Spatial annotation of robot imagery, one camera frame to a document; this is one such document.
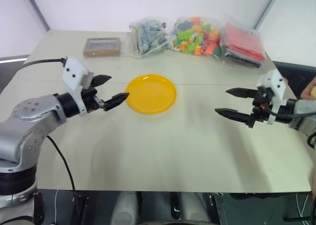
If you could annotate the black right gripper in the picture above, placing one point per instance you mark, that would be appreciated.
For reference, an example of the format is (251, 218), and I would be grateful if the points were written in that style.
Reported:
(263, 109)

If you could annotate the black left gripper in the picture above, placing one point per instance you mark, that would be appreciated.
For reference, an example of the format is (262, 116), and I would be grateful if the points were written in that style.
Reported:
(90, 99)

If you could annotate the yellow object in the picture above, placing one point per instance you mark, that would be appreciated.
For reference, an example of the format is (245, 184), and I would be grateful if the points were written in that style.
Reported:
(313, 92)

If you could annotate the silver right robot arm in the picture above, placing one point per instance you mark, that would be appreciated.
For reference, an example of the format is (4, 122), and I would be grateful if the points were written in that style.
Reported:
(302, 117)

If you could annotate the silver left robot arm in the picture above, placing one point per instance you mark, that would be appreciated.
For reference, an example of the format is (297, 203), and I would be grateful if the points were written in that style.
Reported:
(29, 126)

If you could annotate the yellow plastic plate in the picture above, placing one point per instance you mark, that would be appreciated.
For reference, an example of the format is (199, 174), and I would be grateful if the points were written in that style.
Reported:
(151, 94)

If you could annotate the person's bare hand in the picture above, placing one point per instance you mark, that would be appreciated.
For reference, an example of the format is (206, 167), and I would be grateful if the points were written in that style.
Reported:
(306, 88)

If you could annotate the brown framed box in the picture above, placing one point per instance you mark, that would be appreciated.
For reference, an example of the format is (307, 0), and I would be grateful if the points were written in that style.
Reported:
(102, 47)

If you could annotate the plastic bag of red sheets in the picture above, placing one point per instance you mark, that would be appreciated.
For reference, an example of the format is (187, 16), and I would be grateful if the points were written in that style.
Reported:
(243, 43)

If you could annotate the plastic bag of dark parts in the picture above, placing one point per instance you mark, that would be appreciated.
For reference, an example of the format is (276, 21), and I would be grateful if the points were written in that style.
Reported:
(149, 35)

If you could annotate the plastic bag of colourful blocks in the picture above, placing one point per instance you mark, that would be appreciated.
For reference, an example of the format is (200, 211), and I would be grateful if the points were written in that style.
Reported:
(195, 37)

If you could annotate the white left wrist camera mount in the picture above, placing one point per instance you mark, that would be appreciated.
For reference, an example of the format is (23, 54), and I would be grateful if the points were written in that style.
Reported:
(74, 70)

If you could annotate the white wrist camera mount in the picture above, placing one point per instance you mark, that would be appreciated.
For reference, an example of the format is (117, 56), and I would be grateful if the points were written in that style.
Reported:
(74, 70)
(277, 86)

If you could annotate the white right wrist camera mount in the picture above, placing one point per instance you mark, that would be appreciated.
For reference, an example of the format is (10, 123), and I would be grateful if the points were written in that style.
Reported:
(277, 86)

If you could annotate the grey metal frame post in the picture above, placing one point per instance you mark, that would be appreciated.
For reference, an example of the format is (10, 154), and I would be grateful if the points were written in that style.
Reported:
(37, 10)
(267, 6)

